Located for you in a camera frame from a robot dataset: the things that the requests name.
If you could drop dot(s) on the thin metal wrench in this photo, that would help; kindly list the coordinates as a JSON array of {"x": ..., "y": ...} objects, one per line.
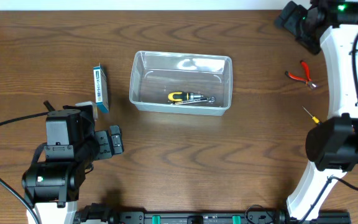
[{"x": 193, "y": 101}]

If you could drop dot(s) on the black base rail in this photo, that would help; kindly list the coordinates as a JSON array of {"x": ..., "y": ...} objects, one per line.
[{"x": 197, "y": 217}]

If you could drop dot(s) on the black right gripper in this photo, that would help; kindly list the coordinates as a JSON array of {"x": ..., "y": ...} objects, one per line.
[{"x": 296, "y": 12}]

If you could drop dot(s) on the red handled pliers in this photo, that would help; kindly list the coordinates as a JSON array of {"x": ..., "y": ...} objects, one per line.
[{"x": 306, "y": 80}]

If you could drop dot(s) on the yellow black stubby screwdriver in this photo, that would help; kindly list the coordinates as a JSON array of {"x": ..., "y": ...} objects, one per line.
[{"x": 179, "y": 96}]

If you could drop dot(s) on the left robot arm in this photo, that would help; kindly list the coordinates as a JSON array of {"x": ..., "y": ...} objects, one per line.
[{"x": 60, "y": 165}]

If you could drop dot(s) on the clear plastic container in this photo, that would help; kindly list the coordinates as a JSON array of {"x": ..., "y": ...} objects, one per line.
[{"x": 156, "y": 74}]

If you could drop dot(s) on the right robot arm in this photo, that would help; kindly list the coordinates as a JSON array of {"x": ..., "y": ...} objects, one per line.
[{"x": 331, "y": 28}]

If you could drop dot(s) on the blue white cardboard box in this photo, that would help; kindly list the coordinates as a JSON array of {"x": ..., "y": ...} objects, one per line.
[{"x": 101, "y": 89}]

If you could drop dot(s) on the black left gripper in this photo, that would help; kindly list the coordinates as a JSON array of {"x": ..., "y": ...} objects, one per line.
[{"x": 105, "y": 144}]

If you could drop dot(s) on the small yellow precision screwdriver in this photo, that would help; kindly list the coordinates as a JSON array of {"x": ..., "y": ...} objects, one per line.
[{"x": 314, "y": 118}]

